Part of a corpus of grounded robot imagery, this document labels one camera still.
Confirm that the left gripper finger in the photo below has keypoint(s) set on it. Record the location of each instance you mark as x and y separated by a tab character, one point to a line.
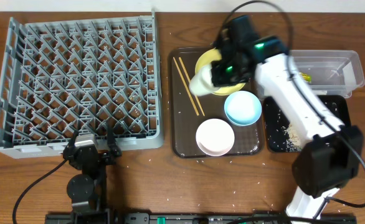
111	143
71	143

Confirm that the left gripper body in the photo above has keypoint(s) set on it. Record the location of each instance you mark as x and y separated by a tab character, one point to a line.
91	155

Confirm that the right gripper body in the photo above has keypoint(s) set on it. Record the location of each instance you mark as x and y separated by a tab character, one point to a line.
228	73

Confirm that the white green cup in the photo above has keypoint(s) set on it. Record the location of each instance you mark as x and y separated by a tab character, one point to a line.
201	84

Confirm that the light blue bowl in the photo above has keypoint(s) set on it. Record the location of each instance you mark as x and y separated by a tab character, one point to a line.
242	108

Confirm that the yellow green wrapper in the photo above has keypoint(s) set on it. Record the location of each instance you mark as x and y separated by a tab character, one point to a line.
307	78

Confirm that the pink white bowl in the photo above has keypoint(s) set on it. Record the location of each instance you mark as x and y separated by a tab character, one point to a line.
215	137

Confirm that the white paper napkin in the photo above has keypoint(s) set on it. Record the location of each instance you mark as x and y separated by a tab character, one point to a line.
349	76

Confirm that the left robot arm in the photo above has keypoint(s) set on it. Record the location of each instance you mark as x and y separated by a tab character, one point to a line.
88	190

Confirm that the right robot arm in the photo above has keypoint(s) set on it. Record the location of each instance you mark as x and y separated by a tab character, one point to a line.
330	150

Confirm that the grey dishwasher rack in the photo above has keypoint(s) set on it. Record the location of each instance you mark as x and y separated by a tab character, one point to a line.
91	76

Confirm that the black waste tray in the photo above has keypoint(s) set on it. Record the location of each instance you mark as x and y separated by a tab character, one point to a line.
276	122

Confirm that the rice food waste pile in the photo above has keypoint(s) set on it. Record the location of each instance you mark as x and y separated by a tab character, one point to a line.
293	140

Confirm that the yellow plate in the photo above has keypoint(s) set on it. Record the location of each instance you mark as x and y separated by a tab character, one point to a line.
206	58

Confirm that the right bamboo chopstick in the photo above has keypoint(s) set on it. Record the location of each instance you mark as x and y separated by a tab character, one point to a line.
188	80

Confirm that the brown serving tray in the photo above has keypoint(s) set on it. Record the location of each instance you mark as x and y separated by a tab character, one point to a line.
249	140

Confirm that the clear plastic bin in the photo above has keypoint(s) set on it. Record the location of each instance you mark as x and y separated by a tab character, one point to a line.
326	69

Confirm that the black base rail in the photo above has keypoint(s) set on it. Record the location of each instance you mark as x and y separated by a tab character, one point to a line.
138	218

